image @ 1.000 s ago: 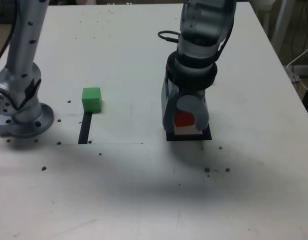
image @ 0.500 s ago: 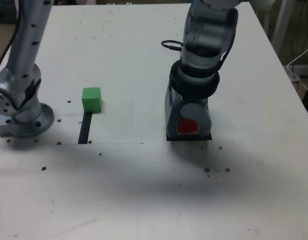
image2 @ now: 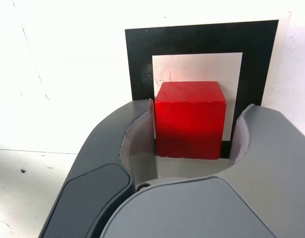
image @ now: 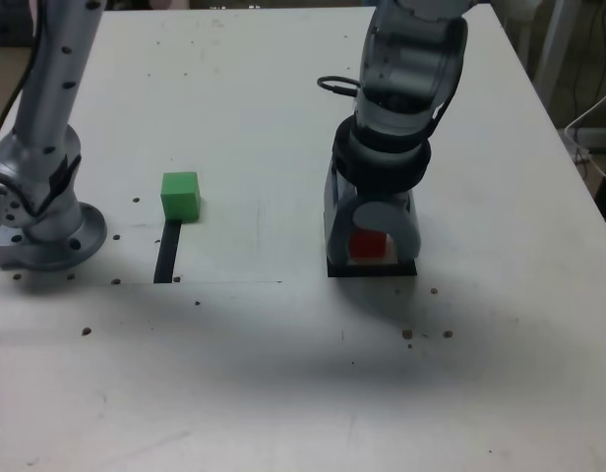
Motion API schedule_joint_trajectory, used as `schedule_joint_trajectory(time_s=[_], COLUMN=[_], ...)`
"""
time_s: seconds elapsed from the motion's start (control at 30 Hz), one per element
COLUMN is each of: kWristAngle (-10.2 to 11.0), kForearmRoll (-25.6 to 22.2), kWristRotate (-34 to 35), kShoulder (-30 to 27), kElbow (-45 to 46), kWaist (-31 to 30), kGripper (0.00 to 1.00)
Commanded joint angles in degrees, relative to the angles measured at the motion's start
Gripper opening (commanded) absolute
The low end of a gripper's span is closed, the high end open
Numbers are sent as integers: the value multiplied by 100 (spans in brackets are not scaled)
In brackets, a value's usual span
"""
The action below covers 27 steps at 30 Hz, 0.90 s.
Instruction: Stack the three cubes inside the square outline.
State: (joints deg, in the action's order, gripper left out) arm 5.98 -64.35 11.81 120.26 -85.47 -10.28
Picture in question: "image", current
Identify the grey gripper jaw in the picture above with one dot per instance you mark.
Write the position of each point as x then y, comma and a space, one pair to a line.
335, 221
381, 214

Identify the red cube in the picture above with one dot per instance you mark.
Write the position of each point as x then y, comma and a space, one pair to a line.
367, 245

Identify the green cube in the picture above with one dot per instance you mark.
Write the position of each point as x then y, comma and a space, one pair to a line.
179, 196

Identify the black tape square outline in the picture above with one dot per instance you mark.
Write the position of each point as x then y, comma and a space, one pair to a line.
372, 271

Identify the black tape strip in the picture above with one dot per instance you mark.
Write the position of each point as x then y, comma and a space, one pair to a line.
166, 255

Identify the white metal post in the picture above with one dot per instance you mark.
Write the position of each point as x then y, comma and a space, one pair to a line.
554, 44

